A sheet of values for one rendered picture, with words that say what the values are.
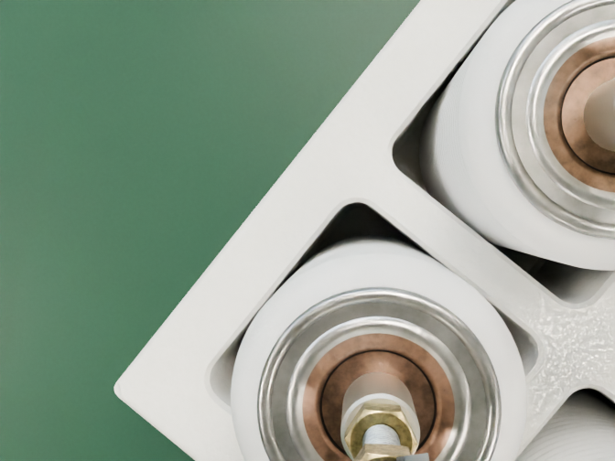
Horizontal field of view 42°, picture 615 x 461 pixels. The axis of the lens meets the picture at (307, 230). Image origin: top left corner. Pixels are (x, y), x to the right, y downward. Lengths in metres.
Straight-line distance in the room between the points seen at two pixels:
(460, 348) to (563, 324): 0.09
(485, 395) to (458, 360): 0.01
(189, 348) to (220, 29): 0.25
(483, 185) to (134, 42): 0.32
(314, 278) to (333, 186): 0.07
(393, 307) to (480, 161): 0.05
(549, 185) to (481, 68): 0.04
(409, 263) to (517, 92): 0.06
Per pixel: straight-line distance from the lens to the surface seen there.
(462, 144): 0.26
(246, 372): 0.26
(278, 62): 0.51
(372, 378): 0.25
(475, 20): 0.33
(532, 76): 0.26
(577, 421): 0.37
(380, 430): 0.22
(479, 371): 0.26
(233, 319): 0.33
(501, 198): 0.26
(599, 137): 0.25
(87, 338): 0.54
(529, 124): 0.25
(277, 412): 0.26
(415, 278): 0.25
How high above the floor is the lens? 0.50
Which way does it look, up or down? 86 degrees down
